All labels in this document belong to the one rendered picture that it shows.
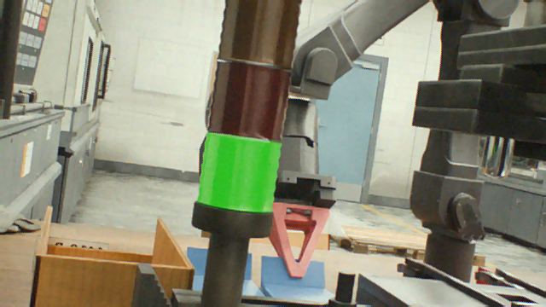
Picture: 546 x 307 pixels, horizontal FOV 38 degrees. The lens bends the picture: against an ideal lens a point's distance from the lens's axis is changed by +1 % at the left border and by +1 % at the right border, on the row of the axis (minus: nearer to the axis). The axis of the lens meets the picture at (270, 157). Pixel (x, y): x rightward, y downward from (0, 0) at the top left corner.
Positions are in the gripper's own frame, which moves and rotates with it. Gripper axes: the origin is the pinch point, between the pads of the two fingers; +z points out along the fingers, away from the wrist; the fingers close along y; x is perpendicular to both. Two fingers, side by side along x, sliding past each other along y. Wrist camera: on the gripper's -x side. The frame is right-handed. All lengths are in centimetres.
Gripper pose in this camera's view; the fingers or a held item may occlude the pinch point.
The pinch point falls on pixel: (295, 270)
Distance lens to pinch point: 85.4
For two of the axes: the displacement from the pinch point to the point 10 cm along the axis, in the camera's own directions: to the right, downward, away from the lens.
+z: 0.0, 9.0, -4.3
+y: 2.7, -4.2, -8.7
